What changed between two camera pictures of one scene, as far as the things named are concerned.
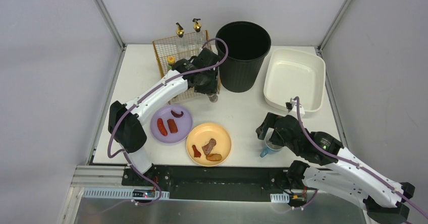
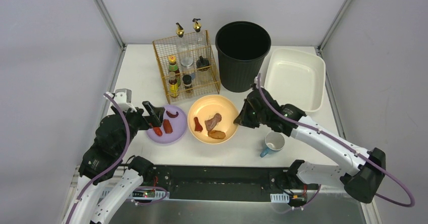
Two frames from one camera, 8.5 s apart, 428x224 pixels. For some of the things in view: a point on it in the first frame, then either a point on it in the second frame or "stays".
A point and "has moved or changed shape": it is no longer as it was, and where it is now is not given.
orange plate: x=200 y=135 -> x=211 y=118
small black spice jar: x=213 y=98 has moved or changed shape
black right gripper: x=272 y=128 -> x=250 y=112
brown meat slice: x=207 y=148 -> x=211 y=123
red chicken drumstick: x=197 y=154 -> x=198 y=126
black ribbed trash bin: x=248 y=43 stays
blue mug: x=270 y=148 stays
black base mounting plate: x=212 y=183 stays
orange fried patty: x=214 y=157 -> x=216 y=134
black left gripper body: x=210 y=87 -> x=142 y=118
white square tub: x=290 y=73 stays
